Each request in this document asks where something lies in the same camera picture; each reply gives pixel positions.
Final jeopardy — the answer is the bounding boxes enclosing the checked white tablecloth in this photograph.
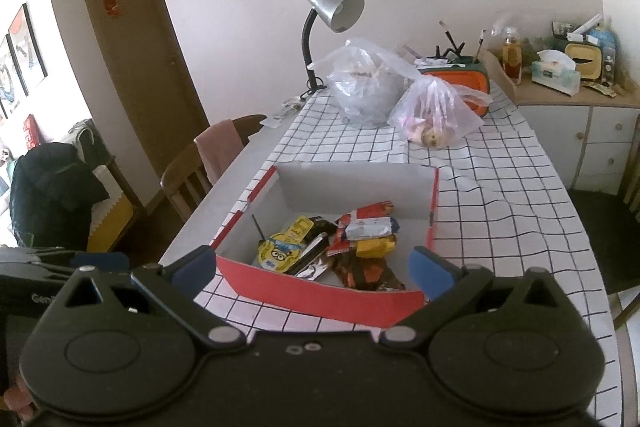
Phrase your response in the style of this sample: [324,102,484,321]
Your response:
[192,79,623,427]

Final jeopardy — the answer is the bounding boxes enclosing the yellow retro radio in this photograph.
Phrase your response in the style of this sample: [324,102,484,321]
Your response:
[565,43,603,80]

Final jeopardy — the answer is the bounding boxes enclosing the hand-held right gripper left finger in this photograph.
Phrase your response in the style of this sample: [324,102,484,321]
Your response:
[52,246,247,351]

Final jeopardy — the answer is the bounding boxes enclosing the tissue box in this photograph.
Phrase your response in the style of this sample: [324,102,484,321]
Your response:
[531,49,583,95]

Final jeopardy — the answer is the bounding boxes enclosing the small white wrappers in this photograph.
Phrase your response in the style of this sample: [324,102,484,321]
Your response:
[265,97,303,128]

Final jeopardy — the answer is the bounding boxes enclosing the glass jar with amber liquid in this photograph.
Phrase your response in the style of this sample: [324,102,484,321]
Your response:
[501,27,523,85]

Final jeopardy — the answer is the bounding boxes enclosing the small clear bag of sweets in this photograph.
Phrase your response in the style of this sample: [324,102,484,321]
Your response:
[387,74,493,150]

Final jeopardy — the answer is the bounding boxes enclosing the white sideboard cabinet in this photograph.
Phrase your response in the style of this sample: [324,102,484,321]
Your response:
[482,49,640,192]

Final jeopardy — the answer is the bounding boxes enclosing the brown orange snack packet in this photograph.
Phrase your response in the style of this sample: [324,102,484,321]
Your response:
[332,254,406,293]

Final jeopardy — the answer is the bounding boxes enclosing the yellow cartoon snack packet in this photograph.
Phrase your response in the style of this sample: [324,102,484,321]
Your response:
[257,216,313,273]

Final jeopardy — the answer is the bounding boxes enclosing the wooden chair with pink cloth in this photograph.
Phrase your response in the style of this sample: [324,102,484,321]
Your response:
[161,114,268,223]

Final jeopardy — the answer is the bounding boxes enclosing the silver desk lamp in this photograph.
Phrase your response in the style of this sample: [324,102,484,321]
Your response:
[299,0,365,100]

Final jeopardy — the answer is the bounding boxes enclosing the red snack packet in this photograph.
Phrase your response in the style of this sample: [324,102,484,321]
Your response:
[335,202,396,258]

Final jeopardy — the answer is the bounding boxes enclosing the blue white snack packet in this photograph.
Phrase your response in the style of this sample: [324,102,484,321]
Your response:
[345,214,391,240]

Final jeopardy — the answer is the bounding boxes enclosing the red cardboard box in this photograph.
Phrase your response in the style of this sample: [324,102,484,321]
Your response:
[210,163,441,329]

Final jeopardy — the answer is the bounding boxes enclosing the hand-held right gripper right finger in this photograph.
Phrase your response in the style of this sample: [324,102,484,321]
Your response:
[381,247,573,350]

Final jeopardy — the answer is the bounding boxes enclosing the dark jacket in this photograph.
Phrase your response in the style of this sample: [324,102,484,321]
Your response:
[9,142,110,253]

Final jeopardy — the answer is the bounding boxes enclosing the person's left hand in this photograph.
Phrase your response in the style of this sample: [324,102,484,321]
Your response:
[0,381,33,413]

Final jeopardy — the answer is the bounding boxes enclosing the dark brown snack packet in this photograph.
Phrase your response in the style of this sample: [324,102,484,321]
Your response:
[310,217,341,238]

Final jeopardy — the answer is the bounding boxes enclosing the pink cloth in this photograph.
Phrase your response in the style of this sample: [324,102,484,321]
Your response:
[194,119,246,185]

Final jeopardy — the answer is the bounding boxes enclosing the yellow orange snack packet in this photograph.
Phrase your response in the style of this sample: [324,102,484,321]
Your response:
[357,234,398,258]

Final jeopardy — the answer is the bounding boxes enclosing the large clear plastic bag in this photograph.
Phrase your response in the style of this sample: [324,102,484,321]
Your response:
[307,38,431,128]

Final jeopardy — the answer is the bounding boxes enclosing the orange pouch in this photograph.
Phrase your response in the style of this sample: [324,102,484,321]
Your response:
[417,63,492,116]

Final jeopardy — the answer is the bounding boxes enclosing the silver foil snack packet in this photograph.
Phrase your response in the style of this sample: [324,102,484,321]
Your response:
[290,232,331,278]

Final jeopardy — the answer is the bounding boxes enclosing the brown wooden door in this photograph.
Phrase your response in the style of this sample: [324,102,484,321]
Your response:
[75,0,211,212]

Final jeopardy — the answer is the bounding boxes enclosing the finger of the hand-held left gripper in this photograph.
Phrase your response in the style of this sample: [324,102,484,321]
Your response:
[72,252,132,272]

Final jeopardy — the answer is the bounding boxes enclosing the black framed wall poster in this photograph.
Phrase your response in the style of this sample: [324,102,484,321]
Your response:
[7,3,48,98]

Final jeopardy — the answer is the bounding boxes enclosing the blue carton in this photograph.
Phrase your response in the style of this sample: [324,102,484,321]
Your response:
[595,24,621,82]

